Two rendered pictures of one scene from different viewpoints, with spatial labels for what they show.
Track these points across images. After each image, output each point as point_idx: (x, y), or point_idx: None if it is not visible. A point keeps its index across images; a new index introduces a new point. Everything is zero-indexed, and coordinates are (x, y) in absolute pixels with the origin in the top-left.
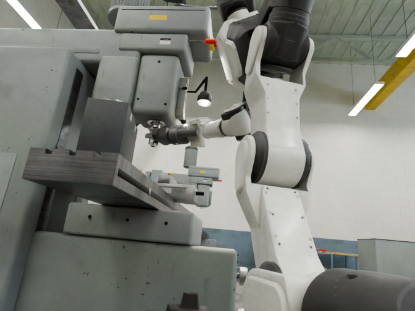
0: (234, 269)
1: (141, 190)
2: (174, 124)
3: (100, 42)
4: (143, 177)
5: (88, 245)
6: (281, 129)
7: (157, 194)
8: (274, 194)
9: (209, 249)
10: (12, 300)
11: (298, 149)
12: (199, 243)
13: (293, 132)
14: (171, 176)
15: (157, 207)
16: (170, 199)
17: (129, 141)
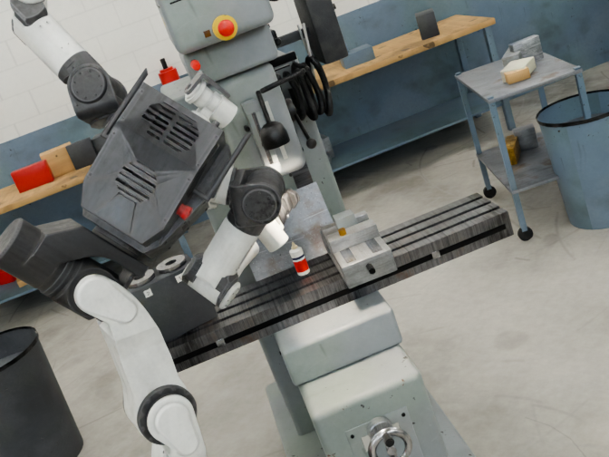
0: (320, 435)
1: (195, 356)
2: (285, 173)
3: None
4: (188, 345)
5: None
6: (127, 392)
7: (253, 325)
8: (155, 449)
9: (305, 401)
10: (283, 363)
11: (134, 421)
12: (388, 345)
13: (131, 399)
14: (334, 240)
15: (265, 335)
16: (322, 291)
17: (170, 306)
